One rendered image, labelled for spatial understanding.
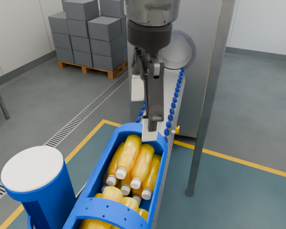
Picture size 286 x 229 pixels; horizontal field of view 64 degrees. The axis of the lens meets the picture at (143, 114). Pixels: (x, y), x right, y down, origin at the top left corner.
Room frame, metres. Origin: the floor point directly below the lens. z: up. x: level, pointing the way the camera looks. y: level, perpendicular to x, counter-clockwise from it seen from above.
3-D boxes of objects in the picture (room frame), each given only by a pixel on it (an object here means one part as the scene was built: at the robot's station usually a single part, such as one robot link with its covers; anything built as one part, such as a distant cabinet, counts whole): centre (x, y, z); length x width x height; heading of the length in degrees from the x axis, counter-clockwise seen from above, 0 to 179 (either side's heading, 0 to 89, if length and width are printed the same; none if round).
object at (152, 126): (0.32, -0.02, 1.63); 0.03 x 0.01 x 0.05; 11
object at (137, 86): (0.47, 0.01, 1.61); 0.03 x 0.01 x 0.07; 101
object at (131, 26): (0.40, -0.01, 1.74); 0.08 x 0.07 x 0.09; 11
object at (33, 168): (0.73, 0.53, 1.03); 0.28 x 0.28 x 0.01
